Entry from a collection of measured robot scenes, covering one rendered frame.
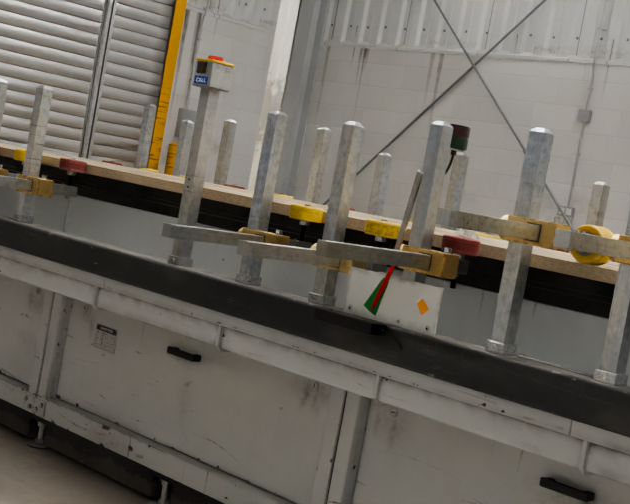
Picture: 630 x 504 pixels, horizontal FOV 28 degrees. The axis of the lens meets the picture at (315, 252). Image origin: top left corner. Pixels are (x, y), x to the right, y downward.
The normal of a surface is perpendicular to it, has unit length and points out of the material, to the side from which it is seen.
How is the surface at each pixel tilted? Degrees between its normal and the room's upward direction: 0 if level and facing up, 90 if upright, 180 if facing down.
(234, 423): 90
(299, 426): 90
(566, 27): 90
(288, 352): 90
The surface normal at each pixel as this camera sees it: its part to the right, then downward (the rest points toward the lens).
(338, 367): -0.69, -0.09
